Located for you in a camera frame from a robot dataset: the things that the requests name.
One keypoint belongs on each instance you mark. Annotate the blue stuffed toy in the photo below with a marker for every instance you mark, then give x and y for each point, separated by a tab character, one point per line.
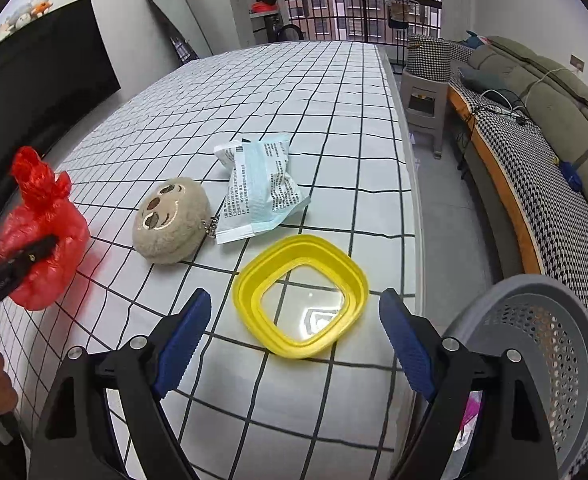
473	40

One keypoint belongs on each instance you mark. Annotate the red plastic bag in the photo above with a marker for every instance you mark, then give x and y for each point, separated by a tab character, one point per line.
69	230

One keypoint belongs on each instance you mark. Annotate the magenta striped wrapper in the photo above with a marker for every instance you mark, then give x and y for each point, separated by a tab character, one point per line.
473	406

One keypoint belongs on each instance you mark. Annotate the white checked tablecloth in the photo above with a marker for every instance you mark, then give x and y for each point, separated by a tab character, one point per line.
299	90

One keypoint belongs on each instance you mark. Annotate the olive grey sofa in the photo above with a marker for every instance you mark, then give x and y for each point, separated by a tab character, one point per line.
558	110

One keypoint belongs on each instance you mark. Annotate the wall socket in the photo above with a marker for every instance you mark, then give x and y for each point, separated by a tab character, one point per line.
577	63

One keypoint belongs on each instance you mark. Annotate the houndstooth sofa cover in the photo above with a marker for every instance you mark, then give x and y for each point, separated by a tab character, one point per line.
533	170

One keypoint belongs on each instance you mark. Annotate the black window security grille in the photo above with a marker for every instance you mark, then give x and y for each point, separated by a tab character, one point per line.
353	10

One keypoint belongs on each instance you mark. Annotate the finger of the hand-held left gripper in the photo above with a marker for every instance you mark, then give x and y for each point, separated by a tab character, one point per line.
9	275

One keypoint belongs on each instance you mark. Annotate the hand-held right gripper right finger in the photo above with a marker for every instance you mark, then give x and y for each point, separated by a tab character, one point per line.
408	350

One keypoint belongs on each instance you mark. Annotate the beige garment on hanger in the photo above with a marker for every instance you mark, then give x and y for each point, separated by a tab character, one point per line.
399	12

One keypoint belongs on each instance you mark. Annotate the houndstooth cushion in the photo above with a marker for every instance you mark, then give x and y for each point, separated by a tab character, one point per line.
428	57

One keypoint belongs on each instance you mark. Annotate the grey plastic stool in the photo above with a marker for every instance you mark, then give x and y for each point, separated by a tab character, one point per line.
423	90

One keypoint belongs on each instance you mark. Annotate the leaning wall mirror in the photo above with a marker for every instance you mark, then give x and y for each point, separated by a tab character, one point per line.
179	20

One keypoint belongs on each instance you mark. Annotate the black flat television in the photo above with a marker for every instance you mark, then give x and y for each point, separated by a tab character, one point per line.
49	75

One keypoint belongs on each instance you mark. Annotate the packaged blue face mask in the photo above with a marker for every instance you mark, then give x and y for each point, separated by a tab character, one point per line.
259	185

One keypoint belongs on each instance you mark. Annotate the grey perforated plastic basket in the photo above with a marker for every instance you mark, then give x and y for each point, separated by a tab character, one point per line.
523	290

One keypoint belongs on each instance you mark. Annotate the yellow collapsible bowl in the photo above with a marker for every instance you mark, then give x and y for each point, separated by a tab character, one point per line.
254	285

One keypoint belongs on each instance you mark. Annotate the blue folded umbrella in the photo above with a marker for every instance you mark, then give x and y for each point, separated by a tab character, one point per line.
571	175

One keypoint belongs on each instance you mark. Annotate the black power adapter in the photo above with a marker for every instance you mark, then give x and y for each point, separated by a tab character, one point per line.
522	121

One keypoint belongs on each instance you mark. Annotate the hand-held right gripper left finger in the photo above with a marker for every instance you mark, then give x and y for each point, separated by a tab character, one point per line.
184	345

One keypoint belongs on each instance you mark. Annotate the orange and white plush toy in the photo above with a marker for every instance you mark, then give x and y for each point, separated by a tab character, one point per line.
43	2

